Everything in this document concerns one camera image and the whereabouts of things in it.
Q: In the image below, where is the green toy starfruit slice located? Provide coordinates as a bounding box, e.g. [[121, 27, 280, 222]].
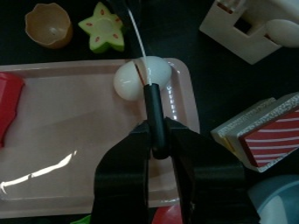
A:
[[77, 1, 126, 54]]

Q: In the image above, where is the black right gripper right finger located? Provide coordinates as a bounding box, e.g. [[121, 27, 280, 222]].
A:
[[162, 116, 261, 224]]

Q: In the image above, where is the green toy vegetable piece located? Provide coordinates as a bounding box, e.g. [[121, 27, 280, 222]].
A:
[[69, 213, 91, 224]]

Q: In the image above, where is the white toy holder box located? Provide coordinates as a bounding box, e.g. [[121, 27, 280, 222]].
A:
[[198, 0, 299, 66]]

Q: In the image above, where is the red toy utensil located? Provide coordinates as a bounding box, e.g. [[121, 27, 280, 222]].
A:
[[149, 204, 184, 224]]

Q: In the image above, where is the red white striped toy block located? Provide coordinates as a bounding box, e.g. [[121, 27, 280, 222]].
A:
[[226, 92, 299, 173]]

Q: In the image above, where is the blue grey toy pot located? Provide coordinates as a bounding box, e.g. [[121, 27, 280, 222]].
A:
[[246, 174, 299, 224]]

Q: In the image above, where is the red toy food piece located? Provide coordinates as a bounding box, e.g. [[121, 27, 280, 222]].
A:
[[0, 72, 25, 148]]

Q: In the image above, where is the tan toy eggshell half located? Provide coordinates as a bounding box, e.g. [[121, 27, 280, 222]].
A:
[[23, 3, 73, 50]]

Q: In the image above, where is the white toy egg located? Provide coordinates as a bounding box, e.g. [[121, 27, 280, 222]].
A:
[[112, 55, 173, 102]]

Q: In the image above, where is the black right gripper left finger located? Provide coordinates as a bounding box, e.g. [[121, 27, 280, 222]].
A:
[[89, 120, 152, 224]]

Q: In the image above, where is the white toy knife black handle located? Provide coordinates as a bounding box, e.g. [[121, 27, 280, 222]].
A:
[[125, 5, 172, 160]]

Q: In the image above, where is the pink plastic tray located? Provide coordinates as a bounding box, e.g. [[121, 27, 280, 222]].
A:
[[0, 57, 201, 220]]

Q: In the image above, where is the white oval toy piece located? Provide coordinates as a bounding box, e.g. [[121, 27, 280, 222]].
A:
[[265, 18, 299, 48]]

